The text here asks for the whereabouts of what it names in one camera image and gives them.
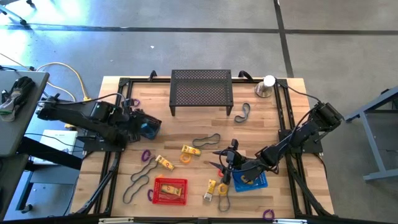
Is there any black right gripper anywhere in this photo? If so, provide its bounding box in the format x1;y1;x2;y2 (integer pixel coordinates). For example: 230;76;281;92
208;149;267;185

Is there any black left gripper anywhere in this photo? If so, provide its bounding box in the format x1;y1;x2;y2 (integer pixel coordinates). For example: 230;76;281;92
118;108;156;142

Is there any yellow crayon pack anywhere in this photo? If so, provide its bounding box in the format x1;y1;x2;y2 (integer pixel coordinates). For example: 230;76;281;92
181;144;202;157
159;184;183;197
203;179;217;202
155;154;175;172

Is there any red plastic basket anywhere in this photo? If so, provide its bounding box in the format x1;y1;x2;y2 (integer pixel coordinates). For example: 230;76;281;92
152;177;188;207

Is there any black side desk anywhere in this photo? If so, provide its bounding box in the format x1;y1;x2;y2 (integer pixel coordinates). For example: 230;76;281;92
0;136;84;220

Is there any black plastic basket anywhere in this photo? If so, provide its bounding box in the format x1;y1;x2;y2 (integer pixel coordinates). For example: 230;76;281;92
129;109;163;141

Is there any blue plastic basket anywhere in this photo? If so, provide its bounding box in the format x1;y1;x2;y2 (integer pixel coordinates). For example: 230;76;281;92
232;170;269;193

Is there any black mesh shelf riser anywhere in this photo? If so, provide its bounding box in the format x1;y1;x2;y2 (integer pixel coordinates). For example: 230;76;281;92
169;68;234;117

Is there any white box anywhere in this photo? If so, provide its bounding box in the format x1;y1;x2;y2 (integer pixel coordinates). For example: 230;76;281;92
32;129;79;166

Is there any black grey work glove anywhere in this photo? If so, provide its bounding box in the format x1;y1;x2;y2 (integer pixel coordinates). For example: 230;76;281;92
0;76;36;123

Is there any grey side table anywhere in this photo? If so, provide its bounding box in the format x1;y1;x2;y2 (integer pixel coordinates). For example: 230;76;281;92
0;70;50;158

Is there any black chair base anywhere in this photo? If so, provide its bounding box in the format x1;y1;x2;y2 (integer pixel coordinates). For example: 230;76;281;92
0;0;35;26

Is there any cream cable yellow plug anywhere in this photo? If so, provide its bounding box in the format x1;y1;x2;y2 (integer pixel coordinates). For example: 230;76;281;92
46;81;77;129
35;61;93;106

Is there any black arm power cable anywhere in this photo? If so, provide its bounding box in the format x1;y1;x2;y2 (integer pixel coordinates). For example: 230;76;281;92
275;77;323;105

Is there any grey metal table frame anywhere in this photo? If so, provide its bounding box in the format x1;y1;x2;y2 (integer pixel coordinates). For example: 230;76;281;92
343;86;398;184

